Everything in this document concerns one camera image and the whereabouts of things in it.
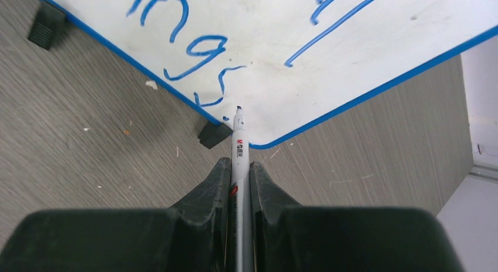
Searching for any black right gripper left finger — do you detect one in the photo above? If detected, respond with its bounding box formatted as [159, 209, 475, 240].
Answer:
[1, 157, 231, 271]

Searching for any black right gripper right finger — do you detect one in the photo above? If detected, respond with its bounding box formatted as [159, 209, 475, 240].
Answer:
[249, 162, 463, 271]

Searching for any blue framed whiteboard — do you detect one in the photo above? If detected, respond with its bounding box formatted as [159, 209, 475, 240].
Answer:
[44, 0, 497, 149]

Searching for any white marker pen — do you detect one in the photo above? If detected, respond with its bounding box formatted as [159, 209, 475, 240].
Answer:
[228, 106, 254, 271]

